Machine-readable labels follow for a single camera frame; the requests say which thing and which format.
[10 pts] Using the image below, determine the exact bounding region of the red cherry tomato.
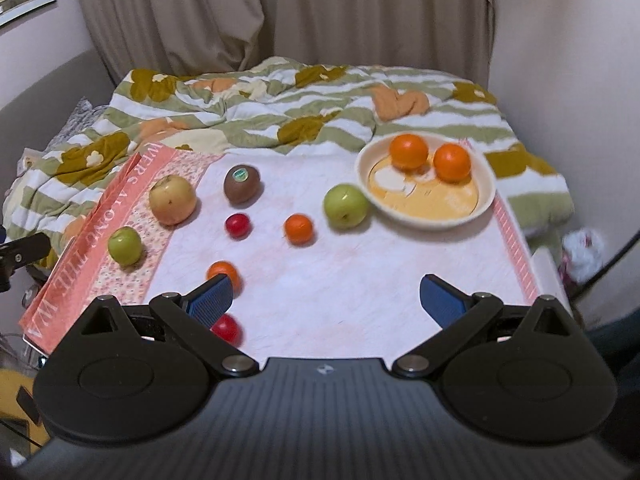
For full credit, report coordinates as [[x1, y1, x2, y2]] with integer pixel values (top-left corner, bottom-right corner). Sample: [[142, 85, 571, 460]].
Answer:
[[210, 314, 242, 345], [224, 213, 251, 238]]

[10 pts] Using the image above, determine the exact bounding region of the large orange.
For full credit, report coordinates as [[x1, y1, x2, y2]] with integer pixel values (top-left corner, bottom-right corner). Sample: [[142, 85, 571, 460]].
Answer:
[[389, 133, 430, 171], [432, 143, 472, 183]]

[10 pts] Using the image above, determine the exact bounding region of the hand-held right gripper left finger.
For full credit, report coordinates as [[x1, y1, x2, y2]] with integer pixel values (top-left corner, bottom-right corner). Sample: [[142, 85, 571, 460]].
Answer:
[[80, 272, 260, 378]]

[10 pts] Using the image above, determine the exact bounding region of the grey patterned cloth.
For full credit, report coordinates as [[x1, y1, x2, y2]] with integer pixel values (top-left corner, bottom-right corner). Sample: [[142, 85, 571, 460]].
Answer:
[[52, 97, 112, 148]]

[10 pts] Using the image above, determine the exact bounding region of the white plastic bag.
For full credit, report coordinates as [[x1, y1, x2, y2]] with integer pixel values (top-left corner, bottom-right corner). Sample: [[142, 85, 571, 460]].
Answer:
[[561, 229, 607, 285]]

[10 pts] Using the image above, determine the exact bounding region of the small orange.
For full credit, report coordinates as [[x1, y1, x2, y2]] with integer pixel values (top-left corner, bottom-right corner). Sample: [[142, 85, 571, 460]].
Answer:
[[284, 214, 315, 246], [206, 260, 243, 295]]

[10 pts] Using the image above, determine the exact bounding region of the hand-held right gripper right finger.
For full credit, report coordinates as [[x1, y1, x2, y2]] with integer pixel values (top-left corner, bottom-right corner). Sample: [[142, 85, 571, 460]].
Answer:
[[391, 274, 573, 377]]

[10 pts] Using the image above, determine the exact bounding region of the beige curtain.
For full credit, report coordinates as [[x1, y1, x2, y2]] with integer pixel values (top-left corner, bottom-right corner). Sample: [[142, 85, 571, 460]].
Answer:
[[70, 0, 501, 87]]

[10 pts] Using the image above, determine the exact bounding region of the small green apple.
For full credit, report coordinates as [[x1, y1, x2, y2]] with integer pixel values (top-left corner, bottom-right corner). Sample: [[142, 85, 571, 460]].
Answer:
[[107, 226, 144, 267]]

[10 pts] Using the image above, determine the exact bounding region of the black cable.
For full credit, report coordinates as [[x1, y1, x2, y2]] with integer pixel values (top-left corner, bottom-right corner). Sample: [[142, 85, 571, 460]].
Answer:
[[574, 227, 640, 302]]

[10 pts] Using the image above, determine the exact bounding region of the cream bowl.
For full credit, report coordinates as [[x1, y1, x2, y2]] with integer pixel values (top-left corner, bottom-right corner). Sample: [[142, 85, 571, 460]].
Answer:
[[355, 132, 497, 232]]

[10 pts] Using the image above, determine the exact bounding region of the yellow apple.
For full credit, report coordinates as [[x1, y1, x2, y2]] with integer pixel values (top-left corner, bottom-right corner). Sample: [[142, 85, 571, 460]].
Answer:
[[149, 175, 197, 226]]

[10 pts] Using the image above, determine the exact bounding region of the large green apple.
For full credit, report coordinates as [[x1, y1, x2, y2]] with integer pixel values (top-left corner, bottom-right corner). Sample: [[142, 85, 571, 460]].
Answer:
[[323, 184, 371, 230]]

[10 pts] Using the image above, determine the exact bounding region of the green striped floral blanket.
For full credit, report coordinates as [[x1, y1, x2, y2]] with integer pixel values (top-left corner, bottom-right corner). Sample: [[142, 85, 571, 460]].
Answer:
[[2, 56, 573, 271]]

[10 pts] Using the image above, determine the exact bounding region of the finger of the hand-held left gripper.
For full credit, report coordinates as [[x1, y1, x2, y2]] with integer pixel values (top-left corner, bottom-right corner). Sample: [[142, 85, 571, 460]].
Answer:
[[0, 233, 53, 292]]

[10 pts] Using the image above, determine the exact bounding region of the brown kiwi with sticker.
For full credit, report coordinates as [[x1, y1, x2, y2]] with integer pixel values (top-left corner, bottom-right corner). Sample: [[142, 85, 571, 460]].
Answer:
[[223, 164, 261, 206]]

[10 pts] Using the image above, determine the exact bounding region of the pink floral tablecloth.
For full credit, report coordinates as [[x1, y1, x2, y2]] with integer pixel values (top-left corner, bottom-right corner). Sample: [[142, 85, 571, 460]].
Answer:
[[19, 137, 541, 356]]

